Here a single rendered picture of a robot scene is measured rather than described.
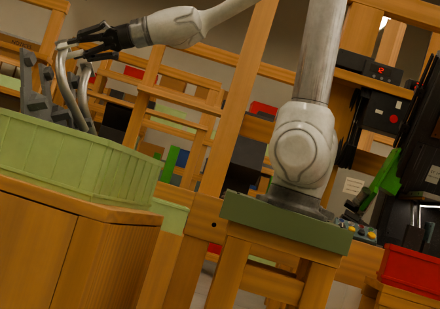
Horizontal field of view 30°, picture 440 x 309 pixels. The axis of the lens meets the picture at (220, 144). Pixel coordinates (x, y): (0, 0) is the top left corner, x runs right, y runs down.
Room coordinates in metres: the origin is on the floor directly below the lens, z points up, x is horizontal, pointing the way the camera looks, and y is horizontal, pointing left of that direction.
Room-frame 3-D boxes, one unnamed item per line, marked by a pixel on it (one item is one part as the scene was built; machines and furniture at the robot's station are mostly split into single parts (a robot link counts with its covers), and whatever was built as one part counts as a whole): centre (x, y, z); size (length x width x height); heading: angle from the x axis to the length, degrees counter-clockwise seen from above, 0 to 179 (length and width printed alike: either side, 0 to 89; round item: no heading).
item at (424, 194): (3.00, -0.80, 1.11); 0.39 x 0.16 x 0.03; 0
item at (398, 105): (3.31, -0.61, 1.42); 0.17 x 0.12 x 0.15; 90
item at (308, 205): (2.39, -0.27, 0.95); 0.22 x 0.18 x 0.06; 100
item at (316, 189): (2.37, -0.25, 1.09); 0.18 x 0.16 x 0.22; 168
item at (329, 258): (2.39, -0.25, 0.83); 0.32 x 0.32 x 0.04; 89
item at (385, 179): (3.04, -0.64, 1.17); 0.13 x 0.12 x 0.20; 90
